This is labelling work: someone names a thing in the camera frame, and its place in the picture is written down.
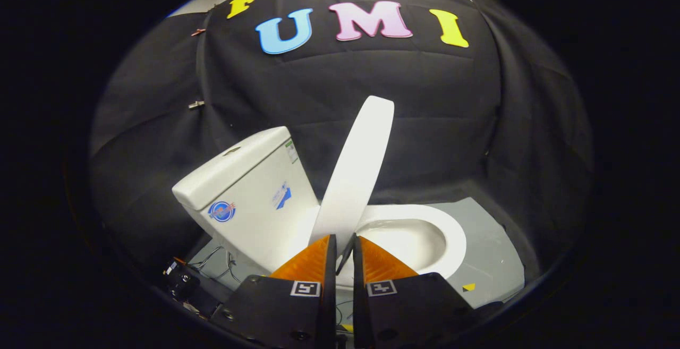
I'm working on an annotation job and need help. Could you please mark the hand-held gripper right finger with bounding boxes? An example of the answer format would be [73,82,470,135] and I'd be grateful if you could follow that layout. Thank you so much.
[352,235,479,349]

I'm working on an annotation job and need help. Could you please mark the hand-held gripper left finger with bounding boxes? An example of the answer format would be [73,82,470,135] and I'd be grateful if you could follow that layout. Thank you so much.
[210,234,338,349]

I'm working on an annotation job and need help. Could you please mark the white toilet lid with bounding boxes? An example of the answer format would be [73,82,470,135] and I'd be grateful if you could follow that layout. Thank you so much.
[309,96,395,257]

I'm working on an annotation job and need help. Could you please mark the white toilet bowl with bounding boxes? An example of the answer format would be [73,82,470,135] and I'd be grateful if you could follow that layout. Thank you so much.
[319,203,467,288]

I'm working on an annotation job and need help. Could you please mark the white toilet tank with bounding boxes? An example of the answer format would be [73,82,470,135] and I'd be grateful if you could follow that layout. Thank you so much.
[172,126,322,274]

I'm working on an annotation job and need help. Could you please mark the dark electronic device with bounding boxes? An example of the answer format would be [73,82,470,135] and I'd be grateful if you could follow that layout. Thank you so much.
[162,258,224,315]

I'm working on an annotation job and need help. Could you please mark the black backdrop cloth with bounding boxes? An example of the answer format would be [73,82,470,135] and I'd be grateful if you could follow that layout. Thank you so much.
[88,0,594,286]

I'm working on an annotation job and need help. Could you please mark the thin black cables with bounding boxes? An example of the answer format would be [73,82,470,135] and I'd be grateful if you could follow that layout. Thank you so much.
[190,245,246,284]

